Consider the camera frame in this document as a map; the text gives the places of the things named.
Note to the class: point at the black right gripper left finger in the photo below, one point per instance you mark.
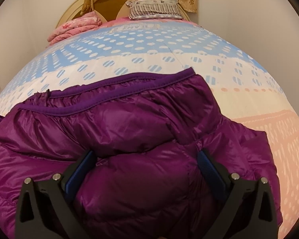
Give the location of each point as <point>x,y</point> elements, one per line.
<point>46,208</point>

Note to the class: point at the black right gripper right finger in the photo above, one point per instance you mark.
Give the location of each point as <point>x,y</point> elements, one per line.
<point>244,208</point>

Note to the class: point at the purple hooded down jacket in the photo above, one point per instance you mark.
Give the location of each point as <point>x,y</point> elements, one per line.
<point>146,130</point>

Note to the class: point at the dotted blue pink bedspread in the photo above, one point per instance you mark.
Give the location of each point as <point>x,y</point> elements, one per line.
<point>244,90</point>

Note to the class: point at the folded pink quilt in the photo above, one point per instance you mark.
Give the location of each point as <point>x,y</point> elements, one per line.
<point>87,22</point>

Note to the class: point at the striped grey pillow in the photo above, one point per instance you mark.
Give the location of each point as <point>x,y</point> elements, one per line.
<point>154,9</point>

